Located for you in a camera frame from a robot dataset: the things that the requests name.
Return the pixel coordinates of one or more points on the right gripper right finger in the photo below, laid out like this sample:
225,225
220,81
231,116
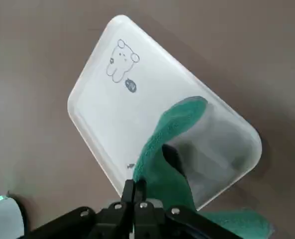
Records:
141,191

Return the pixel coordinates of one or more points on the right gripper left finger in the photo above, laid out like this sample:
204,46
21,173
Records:
128,191

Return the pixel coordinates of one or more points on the green cloth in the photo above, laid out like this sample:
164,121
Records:
162,129

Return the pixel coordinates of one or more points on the beige tray rabbit print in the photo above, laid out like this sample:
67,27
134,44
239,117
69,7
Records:
112,112

